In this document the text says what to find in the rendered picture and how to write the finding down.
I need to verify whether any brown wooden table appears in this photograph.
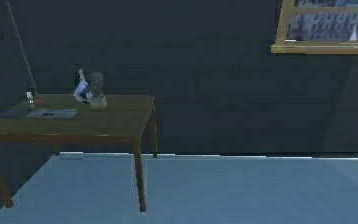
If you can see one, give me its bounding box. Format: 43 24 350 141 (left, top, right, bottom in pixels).
0 93 159 213

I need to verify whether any grey bust statue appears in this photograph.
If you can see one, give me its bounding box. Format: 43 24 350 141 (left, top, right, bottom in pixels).
87 71 108 110

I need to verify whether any grey closed laptop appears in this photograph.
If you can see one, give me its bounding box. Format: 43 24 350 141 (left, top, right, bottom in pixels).
26 108 79 120

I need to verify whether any dark blue book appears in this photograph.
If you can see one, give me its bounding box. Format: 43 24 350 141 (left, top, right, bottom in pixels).
0 108 29 120

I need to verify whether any wooden framed window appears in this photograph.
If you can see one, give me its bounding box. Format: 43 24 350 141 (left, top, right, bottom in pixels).
270 0 358 56

